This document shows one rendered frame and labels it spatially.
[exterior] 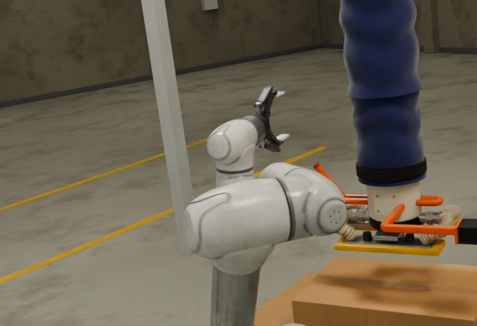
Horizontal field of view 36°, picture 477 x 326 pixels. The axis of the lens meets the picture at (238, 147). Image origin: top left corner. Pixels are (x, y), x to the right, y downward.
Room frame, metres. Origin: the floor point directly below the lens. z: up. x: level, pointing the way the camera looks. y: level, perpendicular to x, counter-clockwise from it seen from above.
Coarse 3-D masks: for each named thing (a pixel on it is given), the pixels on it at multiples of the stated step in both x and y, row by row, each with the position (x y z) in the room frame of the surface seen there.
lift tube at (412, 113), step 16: (384, 48) 2.22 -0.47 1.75; (400, 96) 2.23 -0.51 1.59; (416, 96) 2.26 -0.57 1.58; (368, 112) 2.25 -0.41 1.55; (384, 112) 2.23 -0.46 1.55; (400, 112) 2.23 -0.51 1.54; (416, 112) 2.28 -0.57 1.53; (368, 128) 2.26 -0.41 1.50; (384, 128) 2.24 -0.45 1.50; (400, 128) 2.23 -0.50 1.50; (416, 128) 2.25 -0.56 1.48; (368, 144) 2.26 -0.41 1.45; (384, 144) 2.23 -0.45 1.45; (400, 144) 2.23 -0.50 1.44; (416, 144) 2.26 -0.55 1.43; (368, 160) 2.26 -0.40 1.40; (384, 160) 2.23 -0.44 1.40; (400, 160) 2.22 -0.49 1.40; (416, 160) 2.24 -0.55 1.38
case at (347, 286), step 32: (320, 288) 2.37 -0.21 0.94; (352, 288) 2.33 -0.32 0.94; (384, 288) 2.30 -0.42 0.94; (416, 288) 2.27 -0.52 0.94; (448, 288) 2.24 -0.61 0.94; (320, 320) 2.26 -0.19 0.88; (352, 320) 2.20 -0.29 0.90; (384, 320) 2.14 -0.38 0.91; (416, 320) 2.09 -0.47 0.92; (448, 320) 2.04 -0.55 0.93
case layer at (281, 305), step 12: (312, 276) 3.41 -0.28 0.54; (288, 288) 3.31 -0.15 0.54; (300, 288) 3.29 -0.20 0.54; (276, 300) 3.19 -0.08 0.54; (288, 300) 3.17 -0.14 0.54; (264, 312) 3.09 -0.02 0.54; (276, 312) 3.07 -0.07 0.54; (288, 312) 3.06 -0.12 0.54; (264, 324) 2.97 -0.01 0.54; (276, 324) 2.96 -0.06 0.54
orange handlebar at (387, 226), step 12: (360, 204) 2.36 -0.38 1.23; (420, 204) 2.26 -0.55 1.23; (432, 204) 2.24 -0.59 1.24; (396, 216) 2.16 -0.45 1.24; (384, 228) 2.07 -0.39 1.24; (396, 228) 2.05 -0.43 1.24; (408, 228) 2.03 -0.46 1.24; (420, 228) 2.02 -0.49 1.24; (432, 228) 2.00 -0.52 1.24; (444, 228) 1.99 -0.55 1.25
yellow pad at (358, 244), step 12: (348, 240) 2.30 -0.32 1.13; (360, 240) 2.28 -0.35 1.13; (372, 240) 2.27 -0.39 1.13; (384, 240) 2.25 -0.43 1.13; (408, 240) 2.20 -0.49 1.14; (444, 240) 2.20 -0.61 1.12; (384, 252) 2.20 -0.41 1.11; (396, 252) 2.18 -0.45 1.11; (408, 252) 2.17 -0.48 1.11; (420, 252) 2.15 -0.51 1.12; (432, 252) 2.13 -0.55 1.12
